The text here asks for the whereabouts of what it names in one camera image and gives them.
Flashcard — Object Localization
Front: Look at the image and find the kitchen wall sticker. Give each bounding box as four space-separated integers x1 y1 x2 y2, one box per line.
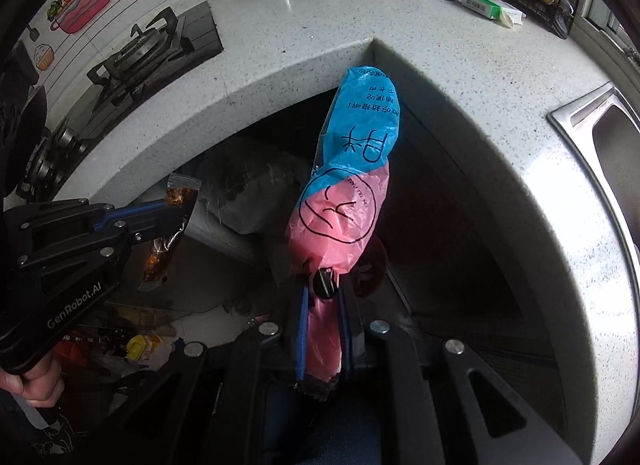
27 0 168 73

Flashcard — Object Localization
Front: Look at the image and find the stainless steel sink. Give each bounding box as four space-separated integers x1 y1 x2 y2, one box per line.
547 82 640 326

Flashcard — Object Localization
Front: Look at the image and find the person's left hand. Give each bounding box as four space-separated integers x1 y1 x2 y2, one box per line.
0 350 66 411

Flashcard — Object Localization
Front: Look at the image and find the sauce packet wrapper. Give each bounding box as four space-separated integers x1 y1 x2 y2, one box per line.
137 172 202 293

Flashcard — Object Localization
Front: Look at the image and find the pile of clear plastic bags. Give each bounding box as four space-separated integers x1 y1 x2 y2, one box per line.
190 145 321 266

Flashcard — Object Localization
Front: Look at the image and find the window frame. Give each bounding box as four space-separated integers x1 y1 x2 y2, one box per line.
580 0 640 76

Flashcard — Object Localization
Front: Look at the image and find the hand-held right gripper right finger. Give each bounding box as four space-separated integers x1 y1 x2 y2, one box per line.
336 285 586 465

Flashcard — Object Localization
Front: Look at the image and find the black frying pan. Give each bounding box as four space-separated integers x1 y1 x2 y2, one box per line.
0 40 48 196

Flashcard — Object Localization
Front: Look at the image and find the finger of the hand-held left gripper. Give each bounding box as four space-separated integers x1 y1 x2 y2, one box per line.
2 197 187 246
15 222 190 291

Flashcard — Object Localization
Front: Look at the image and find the red packaging bag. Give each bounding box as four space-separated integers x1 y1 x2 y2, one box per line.
55 305 126 376

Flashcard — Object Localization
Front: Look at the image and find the silver stove knob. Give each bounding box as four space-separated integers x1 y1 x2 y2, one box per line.
55 120 93 158
20 150 63 190

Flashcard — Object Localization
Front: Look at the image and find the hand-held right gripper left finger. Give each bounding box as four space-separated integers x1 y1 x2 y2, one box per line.
85 277 311 465

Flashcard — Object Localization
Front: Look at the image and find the green white box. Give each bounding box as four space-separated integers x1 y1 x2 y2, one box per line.
460 0 526 26

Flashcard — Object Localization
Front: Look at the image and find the blue pink plastic bag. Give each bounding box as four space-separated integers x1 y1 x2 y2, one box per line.
286 65 403 401

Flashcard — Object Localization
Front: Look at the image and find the person's left forearm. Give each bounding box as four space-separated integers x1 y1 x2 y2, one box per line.
0 390 76 465

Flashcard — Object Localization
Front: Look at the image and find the yellow crumpled packet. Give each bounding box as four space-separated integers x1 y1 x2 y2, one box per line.
125 334 163 363

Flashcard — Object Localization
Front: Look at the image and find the black glass gas stove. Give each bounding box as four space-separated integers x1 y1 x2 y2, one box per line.
15 0 225 196

